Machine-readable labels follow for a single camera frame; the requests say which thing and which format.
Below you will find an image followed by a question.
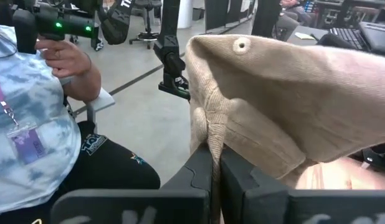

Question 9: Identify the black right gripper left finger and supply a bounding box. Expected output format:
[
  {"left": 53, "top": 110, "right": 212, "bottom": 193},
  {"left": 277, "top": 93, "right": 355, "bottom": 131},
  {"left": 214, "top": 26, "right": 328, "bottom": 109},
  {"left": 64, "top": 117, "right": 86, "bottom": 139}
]
[{"left": 50, "top": 146, "right": 214, "bottom": 224}]

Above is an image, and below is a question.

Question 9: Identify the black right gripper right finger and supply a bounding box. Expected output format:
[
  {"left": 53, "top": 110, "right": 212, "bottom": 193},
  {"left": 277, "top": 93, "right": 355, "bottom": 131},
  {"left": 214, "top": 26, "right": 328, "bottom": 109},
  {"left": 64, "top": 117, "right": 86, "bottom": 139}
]
[{"left": 220, "top": 147, "right": 385, "bottom": 224}]

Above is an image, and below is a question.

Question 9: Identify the beige cap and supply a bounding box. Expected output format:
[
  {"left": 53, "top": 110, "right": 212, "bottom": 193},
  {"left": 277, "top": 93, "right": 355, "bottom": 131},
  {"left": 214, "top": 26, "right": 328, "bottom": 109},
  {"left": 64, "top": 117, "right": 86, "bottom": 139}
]
[{"left": 184, "top": 33, "right": 385, "bottom": 224}]

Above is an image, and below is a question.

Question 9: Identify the grey office chair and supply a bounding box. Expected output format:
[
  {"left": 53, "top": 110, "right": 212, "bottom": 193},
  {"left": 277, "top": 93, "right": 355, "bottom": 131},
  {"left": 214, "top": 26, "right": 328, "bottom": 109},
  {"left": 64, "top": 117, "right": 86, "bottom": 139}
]
[{"left": 60, "top": 76, "right": 116, "bottom": 133}]

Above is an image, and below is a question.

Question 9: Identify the person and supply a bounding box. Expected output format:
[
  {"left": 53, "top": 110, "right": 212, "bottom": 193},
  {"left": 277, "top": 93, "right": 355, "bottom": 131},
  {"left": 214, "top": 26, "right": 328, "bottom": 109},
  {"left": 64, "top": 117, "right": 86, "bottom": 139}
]
[
  {"left": 250, "top": 0, "right": 282, "bottom": 39},
  {"left": 279, "top": 0, "right": 316, "bottom": 28},
  {"left": 0, "top": 0, "right": 162, "bottom": 224}
]

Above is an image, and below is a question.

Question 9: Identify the grey office desk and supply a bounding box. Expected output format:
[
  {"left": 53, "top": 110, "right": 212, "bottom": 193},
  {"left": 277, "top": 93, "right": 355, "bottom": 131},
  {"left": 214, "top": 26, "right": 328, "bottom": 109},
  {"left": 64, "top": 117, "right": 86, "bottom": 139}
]
[{"left": 285, "top": 21, "right": 385, "bottom": 58}]

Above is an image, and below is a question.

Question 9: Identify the black swivel chair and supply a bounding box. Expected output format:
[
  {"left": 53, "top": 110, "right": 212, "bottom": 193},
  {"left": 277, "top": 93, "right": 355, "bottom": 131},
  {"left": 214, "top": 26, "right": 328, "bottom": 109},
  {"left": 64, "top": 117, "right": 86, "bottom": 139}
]
[{"left": 129, "top": 0, "right": 163, "bottom": 50}]

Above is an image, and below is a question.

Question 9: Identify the yellow notepad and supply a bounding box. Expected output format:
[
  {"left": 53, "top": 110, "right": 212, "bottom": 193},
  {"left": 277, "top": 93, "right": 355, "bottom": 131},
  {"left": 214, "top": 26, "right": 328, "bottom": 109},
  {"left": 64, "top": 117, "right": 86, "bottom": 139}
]
[{"left": 294, "top": 31, "right": 316, "bottom": 41}]

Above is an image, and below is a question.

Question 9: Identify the black keyboard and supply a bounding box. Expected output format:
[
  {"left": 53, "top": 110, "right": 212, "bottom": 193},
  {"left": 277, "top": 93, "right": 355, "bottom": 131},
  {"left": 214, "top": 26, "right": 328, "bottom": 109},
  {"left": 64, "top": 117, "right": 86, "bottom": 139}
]
[{"left": 330, "top": 27, "right": 368, "bottom": 51}]

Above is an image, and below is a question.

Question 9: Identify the purple lanyard badge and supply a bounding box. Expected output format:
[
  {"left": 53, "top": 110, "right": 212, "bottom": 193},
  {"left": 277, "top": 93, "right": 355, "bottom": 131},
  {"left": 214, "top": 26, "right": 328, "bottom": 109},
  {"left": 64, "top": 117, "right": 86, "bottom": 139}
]
[{"left": 7, "top": 123, "right": 47, "bottom": 166}]

